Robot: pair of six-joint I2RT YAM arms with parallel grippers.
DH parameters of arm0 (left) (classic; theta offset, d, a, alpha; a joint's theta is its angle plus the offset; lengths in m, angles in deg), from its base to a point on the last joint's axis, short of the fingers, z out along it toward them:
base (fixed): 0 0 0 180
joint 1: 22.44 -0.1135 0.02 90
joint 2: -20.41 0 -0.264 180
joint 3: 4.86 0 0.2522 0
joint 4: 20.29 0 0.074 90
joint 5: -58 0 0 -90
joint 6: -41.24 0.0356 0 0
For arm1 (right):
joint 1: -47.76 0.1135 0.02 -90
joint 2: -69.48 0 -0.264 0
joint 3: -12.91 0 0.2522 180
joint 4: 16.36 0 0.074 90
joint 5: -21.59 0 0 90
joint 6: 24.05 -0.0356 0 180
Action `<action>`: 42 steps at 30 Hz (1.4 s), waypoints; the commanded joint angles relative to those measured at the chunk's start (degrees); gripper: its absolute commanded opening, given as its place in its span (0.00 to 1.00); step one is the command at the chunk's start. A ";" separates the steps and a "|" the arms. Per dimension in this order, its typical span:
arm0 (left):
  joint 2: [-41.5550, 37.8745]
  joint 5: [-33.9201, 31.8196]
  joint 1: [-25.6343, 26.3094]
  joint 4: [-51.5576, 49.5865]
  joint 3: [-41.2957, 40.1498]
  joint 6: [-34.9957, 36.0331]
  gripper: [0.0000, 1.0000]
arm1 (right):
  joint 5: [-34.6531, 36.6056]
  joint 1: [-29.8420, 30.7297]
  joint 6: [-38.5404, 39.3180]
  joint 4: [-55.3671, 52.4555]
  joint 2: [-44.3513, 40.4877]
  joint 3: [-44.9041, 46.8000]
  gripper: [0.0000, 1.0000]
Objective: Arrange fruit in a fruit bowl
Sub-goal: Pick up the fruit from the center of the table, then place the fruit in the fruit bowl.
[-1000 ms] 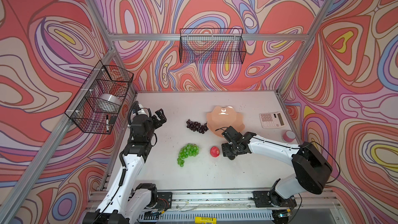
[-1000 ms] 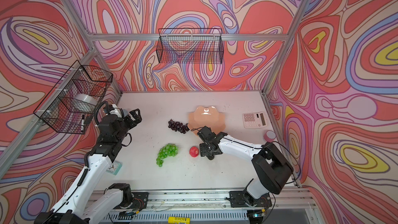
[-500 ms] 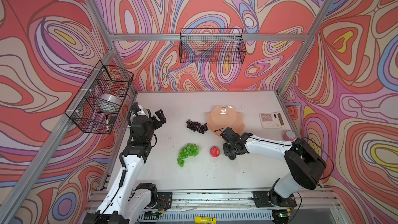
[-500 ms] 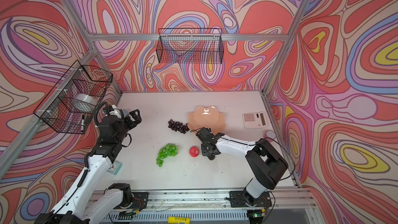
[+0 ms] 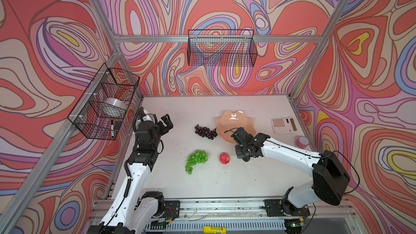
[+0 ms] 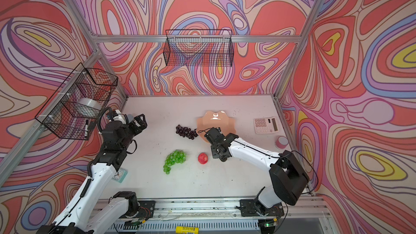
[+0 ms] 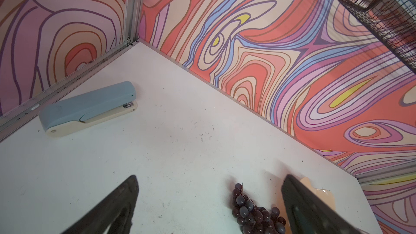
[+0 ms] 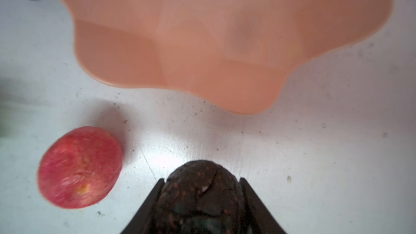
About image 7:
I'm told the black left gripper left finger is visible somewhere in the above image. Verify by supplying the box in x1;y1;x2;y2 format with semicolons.
64;175;139;234

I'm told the pink scalloped fruit bowl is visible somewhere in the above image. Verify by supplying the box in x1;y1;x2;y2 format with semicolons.
279;176;336;228

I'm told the dark purple grape bunch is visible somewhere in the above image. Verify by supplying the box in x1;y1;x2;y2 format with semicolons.
231;183;287;234

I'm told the light blue stapler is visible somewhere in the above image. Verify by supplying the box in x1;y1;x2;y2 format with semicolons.
39;81;137;138

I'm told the black wire basket back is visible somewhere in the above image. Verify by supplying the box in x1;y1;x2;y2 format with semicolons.
338;0;416;72

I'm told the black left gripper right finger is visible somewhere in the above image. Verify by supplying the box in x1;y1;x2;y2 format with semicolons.
281;173;368;234

